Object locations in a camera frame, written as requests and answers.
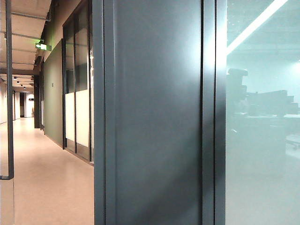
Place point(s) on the grey door panel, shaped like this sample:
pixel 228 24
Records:
pixel 157 117

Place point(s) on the wide glass door frosted band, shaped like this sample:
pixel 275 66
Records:
pixel 82 117

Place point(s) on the narrow glass door frosted band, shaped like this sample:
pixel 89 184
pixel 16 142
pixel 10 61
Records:
pixel 69 112

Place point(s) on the frosted glass pane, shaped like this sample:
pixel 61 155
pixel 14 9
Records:
pixel 262 164

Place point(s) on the green exit sign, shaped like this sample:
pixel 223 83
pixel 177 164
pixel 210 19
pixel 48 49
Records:
pixel 43 46

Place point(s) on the dark metal frame post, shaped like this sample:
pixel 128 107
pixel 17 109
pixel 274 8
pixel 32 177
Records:
pixel 9 93

